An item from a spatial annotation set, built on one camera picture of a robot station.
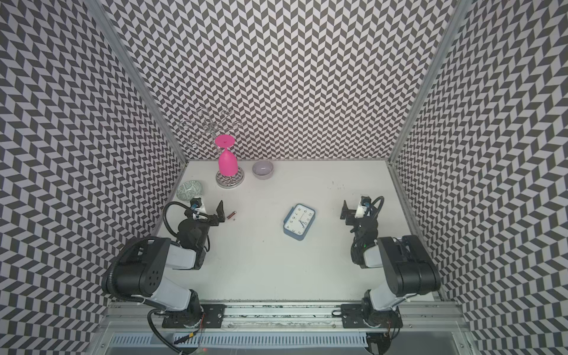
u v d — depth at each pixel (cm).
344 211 85
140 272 44
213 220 80
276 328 72
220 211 86
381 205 63
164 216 64
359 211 78
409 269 45
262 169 108
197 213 74
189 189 102
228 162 90
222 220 83
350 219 81
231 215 95
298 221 94
